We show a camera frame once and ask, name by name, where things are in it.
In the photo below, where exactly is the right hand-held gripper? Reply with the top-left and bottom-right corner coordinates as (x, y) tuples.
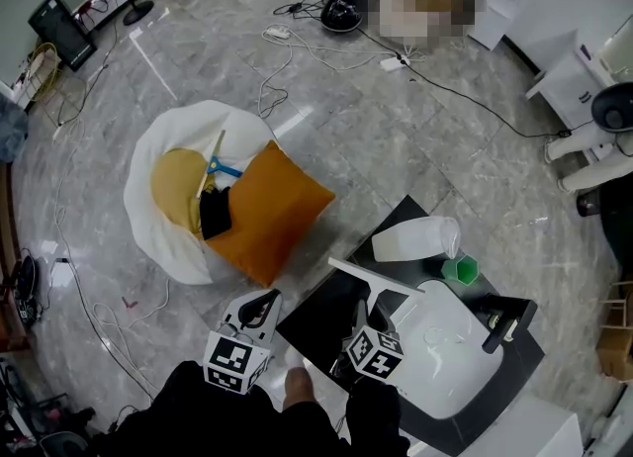
(329, 297), (405, 382)

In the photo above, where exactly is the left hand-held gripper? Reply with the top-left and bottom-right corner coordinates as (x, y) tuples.
(202, 288), (285, 396)

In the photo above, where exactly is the white squeegee with dark handle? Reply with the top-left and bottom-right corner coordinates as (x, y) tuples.
(327, 256), (426, 320)

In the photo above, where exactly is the blue-handled squeegee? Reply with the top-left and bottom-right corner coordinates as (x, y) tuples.
(195, 129), (244, 200)

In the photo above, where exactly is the person's right forearm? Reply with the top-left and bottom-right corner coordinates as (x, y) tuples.
(344, 376), (412, 457)

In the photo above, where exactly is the black vanity counter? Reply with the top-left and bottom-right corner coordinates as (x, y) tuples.
(275, 194), (546, 457)

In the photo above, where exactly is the person's black clothing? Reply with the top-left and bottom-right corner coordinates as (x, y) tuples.
(91, 359), (357, 457)

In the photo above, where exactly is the person's leg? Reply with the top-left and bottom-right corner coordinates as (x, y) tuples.
(283, 365), (318, 412)

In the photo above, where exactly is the white detergent bottle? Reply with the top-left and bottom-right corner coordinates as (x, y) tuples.
(371, 215), (463, 264)

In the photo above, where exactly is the white sink basin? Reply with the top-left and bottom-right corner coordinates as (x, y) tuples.
(388, 278), (506, 420)

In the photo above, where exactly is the green cup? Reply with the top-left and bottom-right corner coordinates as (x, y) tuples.
(440, 254), (481, 287)

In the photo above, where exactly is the white beanbag chair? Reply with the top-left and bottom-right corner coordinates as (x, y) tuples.
(123, 99), (279, 287)

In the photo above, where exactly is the black faucet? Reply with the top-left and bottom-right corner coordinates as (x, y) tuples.
(480, 293), (539, 354)

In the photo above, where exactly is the black pouch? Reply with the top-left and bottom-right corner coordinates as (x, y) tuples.
(198, 186), (234, 241)

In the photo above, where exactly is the large orange cushion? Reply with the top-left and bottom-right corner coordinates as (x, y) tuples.
(204, 139), (338, 289)

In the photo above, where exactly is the yellow cushion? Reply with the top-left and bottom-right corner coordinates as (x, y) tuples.
(149, 147), (210, 234)

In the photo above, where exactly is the black trash bin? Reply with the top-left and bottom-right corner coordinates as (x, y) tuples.
(575, 187), (602, 220)

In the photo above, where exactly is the cardboard box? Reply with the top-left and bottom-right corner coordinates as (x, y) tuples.
(594, 316), (633, 383)

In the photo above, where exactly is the light wooden chair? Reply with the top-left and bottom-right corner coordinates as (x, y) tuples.
(599, 275), (633, 333)

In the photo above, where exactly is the white washstand cabinet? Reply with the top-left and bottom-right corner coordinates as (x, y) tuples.
(524, 28), (633, 131)

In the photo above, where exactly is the black round floor device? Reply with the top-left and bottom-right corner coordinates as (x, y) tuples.
(319, 0), (366, 34)

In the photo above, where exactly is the blue denim cloth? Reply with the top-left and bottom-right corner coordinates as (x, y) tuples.
(0, 97), (30, 165)

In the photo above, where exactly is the black flat monitor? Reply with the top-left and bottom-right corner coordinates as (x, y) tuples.
(27, 0), (99, 73)

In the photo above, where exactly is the long black cable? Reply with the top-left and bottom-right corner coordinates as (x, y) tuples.
(353, 24), (574, 139)

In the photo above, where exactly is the white cable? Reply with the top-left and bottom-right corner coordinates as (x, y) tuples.
(257, 28), (398, 121)

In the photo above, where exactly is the yellow cable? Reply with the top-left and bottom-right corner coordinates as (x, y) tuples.
(23, 41), (64, 106)

